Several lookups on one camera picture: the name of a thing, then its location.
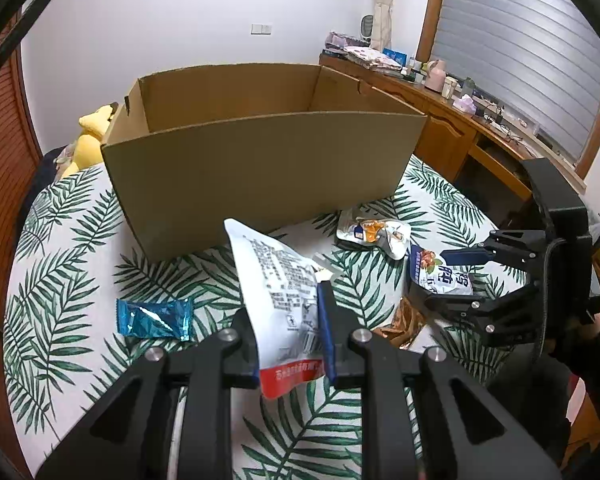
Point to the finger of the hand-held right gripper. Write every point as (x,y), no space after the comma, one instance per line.
(500,315)
(462,256)

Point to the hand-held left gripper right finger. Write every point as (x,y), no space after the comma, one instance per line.
(325,330)

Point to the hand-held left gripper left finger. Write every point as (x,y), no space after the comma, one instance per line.
(242,355)

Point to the white and blue snack packet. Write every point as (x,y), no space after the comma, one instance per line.
(442,277)

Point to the white snack bag red print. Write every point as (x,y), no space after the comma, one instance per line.
(275,280)

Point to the orange snack packet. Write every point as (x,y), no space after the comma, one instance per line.
(402,320)

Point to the silver packet with orange print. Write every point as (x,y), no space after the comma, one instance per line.
(372,232)

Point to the small blue candy packet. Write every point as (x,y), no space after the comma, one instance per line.
(155,317)

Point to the brown cardboard box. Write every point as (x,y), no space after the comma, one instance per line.
(255,175)

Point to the person's right hand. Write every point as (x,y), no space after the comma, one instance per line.
(599,321)

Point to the wooden cabinet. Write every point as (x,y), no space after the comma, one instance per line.
(445,135)

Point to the white power strip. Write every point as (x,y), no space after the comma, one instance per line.
(493,117)

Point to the purple tissue box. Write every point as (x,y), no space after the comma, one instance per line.
(464,105)

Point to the leaf-print cloth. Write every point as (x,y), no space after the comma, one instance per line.
(105,260)

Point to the white cup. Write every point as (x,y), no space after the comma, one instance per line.
(450,88)

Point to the pink kettle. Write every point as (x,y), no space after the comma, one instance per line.
(436,76)

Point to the small blue box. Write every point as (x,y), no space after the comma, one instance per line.
(394,56)

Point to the folded floral blanket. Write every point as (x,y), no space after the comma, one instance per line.
(372,57)

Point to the grey window blind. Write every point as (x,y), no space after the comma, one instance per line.
(520,45)

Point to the small white fan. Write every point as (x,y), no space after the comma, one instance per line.
(366,30)

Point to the folded purple cloth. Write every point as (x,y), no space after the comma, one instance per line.
(342,41)

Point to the yellow plush toy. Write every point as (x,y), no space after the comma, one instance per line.
(87,145)

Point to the patterned cream curtain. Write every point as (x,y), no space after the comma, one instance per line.
(385,5)

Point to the dark blue blanket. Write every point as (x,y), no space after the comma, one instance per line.
(50,170)

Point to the slatted wooden wardrobe door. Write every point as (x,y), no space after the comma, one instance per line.
(5,170)

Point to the wooden window frame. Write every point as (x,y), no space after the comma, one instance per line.
(430,10)

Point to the white wall switch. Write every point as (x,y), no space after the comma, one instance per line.
(261,29)

